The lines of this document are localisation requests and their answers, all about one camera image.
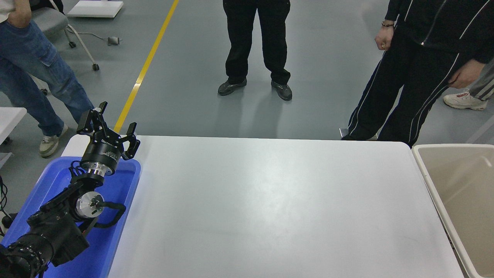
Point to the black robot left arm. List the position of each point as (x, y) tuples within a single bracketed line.
[(58, 227)]

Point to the white flat floor board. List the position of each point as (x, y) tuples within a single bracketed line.
[(94, 8)]

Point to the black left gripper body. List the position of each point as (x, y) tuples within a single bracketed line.
[(102, 152)]

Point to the blue plastic tray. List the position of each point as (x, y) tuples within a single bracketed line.
[(115, 185)]

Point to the person's right hand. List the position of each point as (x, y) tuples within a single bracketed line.
[(384, 38)]

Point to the small white side table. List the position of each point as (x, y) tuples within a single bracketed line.
[(9, 117)]

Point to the person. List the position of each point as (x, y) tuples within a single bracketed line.
[(34, 69), (467, 101), (413, 77), (254, 38)]

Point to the small grey floor device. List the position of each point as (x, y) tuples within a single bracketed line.
[(114, 40)]

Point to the person's hand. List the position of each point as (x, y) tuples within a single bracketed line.
[(20, 15)]

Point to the metal floor socket plate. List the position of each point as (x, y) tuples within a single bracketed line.
[(342, 133)]

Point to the person's left hand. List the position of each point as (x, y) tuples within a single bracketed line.
[(467, 75)]

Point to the grey wheeled office chair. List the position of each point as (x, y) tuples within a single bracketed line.
[(50, 19)]

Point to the large pale dustbin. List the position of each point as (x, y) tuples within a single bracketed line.
[(467, 200)]

